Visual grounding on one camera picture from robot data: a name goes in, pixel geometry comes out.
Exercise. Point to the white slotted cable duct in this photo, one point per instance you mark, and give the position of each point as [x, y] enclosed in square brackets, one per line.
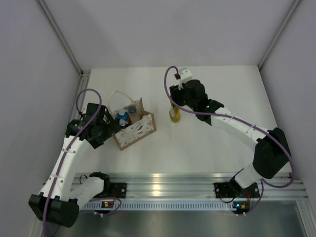
[133, 205]

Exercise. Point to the dark blue pump bottle front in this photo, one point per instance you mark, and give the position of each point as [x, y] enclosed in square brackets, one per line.
[124, 124]

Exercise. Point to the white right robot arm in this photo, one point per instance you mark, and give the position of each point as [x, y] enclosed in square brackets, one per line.
[270, 147]

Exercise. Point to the aluminium front rail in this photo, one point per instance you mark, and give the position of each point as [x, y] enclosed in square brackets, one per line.
[193, 186]

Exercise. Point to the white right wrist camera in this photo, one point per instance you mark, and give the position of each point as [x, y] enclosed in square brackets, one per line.
[183, 75]

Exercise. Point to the aluminium corner post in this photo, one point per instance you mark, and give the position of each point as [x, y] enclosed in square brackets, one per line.
[281, 28]
[57, 31]

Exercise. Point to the aluminium right corner post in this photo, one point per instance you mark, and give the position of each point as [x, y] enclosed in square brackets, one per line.
[281, 28]

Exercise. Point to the yellow liquid bottle red cap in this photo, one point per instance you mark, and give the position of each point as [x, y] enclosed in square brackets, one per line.
[174, 113]

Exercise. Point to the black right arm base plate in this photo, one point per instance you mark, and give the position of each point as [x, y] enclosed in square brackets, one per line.
[230, 190]

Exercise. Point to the teal blue pump bottle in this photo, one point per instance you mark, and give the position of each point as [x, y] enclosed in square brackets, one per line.
[123, 114]

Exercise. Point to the canvas and burlap tote bag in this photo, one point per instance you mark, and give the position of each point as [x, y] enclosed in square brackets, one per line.
[134, 132]

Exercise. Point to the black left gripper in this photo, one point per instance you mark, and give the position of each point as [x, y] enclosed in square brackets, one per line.
[111, 129]

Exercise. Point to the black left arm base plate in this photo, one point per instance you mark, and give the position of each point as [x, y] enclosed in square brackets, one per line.
[118, 190]

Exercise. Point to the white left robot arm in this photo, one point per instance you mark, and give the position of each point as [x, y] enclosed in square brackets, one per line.
[57, 202]

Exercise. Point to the clear square bottle dark cap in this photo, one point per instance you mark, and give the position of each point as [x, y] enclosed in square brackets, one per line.
[134, 113]

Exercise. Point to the aluminium left corner post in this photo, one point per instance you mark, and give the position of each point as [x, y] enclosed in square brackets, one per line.
[57, 31]

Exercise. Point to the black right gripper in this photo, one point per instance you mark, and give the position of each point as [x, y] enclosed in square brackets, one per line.
[176, 94]

